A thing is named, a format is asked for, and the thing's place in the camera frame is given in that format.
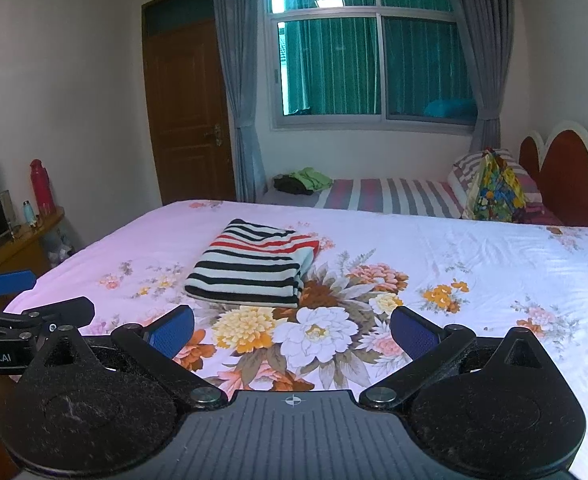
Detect wooden cabinet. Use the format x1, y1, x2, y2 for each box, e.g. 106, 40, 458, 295
0, 207, 67, 301

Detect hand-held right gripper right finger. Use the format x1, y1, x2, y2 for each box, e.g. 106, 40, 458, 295
359, 306, 550, 409

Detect floral bed sheet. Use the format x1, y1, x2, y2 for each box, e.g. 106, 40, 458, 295
4, 199, 588, 471

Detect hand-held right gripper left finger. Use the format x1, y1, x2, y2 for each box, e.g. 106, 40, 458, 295
18, 305, 229, 409

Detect grey curtain beside headboard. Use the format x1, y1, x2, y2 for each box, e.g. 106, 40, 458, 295
439, 0, 517, 153

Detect teal cloth on windowsill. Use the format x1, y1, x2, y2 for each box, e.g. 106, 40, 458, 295
422, 98, 477, 118

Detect striped pillow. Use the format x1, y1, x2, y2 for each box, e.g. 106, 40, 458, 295
448, 149, 545, 211

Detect striped bed sheet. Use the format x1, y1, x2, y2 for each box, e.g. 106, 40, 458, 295
264, 176, 467, 220

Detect brown wooden door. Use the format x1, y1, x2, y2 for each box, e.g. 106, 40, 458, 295
142, 0, 237, 206

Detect colourful printed bag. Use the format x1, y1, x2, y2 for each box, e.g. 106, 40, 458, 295
466, 149, 527, 223

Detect red and white headboard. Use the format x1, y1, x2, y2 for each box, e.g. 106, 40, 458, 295
518, 120, 588, 228

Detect striped knit sweater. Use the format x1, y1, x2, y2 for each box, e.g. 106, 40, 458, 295
184, 218, 321, 309

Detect red bottle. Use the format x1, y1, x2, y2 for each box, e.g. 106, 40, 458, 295
30, 159, 56, 217

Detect dark clothes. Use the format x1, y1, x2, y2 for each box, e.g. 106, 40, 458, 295
273, 174, 315, 196

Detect green clothes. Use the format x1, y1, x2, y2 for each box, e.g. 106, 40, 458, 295
289, 167, 333, 191

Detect window with teal curtain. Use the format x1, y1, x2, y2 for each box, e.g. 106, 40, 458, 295
261, 0, 480, 133

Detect grey curtain beside door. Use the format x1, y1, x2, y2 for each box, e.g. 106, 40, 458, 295
210, 0, 267, 203

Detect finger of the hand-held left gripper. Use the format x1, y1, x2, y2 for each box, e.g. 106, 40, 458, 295
0, 296, 96, 346
0, 270, 37, 297

